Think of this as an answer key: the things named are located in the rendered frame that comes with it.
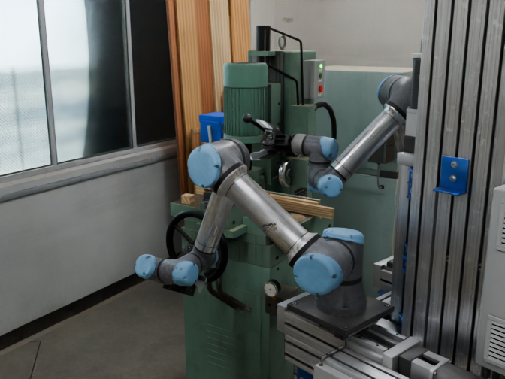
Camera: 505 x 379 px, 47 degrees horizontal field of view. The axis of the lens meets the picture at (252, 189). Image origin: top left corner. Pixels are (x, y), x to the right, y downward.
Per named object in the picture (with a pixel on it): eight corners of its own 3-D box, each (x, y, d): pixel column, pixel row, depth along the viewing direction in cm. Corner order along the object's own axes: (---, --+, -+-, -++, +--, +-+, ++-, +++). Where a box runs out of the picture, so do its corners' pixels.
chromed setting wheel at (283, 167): (276, 189, 243) (276, 160, 240) (291, 183, 253) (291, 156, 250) (282, 190, 241) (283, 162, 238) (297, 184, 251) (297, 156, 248)
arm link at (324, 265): (364, 260, 157) (224, 129, 170) (343, 279, 144) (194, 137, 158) (338, 288, 163) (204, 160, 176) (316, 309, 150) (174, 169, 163)
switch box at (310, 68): (301, 98, 250) (302, 60, 246) (312, 96, 258) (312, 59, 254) (314, 99, 247) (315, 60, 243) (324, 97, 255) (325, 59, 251)
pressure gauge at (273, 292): (262, 299, 221) (263, 279, 219) (267, 295, 224) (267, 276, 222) (276, 303, 218) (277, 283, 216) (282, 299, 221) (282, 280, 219)
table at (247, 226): (155, 222, 240) (154, 207, 238) (200, 204, 264) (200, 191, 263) (282, 250, 208) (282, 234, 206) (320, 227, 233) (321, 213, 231)
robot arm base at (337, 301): (377, 305, 170) (379, 274, 167) (344, 321, 160) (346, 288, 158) (337, 289, 181) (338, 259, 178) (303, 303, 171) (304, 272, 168)
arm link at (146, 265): (150, 279, 179) (129, 275, 183) (170, 285, 188) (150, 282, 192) (156, 254, 181) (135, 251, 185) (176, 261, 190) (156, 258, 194)
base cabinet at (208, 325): (184, 394, 266) (179, 247, 248) (252, 340, 313) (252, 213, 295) (268, 429, 242) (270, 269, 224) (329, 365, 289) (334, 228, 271)
